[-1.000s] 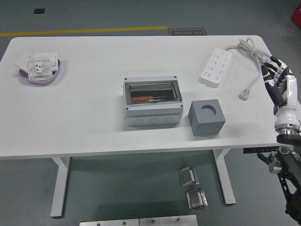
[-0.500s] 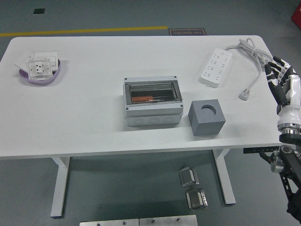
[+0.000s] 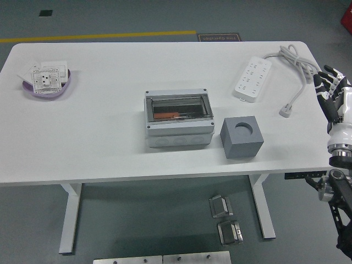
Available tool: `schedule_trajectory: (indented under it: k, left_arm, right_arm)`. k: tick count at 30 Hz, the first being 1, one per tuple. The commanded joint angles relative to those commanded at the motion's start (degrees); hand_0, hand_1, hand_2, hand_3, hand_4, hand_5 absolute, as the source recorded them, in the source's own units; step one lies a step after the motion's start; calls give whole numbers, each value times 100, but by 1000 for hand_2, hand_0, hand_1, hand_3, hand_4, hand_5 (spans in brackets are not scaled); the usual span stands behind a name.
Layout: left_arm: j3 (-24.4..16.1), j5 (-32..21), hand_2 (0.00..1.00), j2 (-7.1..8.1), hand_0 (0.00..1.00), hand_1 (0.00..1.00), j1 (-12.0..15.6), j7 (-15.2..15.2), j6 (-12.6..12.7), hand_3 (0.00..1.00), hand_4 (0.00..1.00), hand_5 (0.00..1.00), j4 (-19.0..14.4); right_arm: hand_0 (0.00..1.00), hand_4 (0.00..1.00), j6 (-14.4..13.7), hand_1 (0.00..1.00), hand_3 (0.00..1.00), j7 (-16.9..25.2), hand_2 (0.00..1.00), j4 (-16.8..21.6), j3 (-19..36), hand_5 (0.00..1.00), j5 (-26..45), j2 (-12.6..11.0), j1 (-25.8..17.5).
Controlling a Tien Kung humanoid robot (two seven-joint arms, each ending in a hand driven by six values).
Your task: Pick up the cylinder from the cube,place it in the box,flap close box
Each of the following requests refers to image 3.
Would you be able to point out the dark floor sign with text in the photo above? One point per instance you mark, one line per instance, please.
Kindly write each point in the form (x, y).
(218, 38)

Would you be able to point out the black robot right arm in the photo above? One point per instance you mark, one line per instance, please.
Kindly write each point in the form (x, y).
(341, 189)

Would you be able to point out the purple bowl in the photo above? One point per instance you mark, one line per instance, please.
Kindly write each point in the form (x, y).
(46, 95)

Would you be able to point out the white plain card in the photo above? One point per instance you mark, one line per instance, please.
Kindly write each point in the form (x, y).
(27, 72)

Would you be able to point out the steel block with latch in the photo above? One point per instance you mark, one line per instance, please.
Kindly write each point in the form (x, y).
(229, 232)

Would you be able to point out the white switch plate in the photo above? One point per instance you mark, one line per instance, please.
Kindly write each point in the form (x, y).
(55, 64)

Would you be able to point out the white right table leg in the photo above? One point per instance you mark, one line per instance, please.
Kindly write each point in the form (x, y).
(264, 209)

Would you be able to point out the grey electrical enclosure box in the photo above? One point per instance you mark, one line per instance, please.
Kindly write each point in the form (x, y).
(178, 134)

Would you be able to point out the transparent hinged box lid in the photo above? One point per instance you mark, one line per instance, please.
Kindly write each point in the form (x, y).
(192, 105)

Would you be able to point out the white table leg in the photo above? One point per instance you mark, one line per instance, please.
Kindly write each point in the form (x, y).
(70, 220)
(264, 209)

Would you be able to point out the steel block with angled face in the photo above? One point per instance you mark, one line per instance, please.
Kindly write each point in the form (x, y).
(220, 206)

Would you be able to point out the black table control panel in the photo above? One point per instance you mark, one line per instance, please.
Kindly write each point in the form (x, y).
(302, 175)

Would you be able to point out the steel plate with screws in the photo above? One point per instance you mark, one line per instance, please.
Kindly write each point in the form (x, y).
(126, 260)
(196, 258)

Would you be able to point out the red box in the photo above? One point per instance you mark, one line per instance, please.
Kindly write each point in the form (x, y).
(347, 19)

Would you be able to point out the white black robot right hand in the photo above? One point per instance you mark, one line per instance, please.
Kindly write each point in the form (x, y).
(343, 129)

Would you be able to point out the white left table leg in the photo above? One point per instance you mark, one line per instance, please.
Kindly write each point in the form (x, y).
(70, 220)

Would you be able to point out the grey cube with round hole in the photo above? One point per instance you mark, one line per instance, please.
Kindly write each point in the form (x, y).
(239, 145)

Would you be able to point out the white printed socket panel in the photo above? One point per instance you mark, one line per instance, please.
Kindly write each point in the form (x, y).
(45, 79)

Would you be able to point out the white power strip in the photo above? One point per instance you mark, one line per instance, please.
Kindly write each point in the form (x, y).
(251, 77)

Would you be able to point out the orange cylinder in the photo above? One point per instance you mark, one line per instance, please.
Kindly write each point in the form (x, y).
(163, 115)

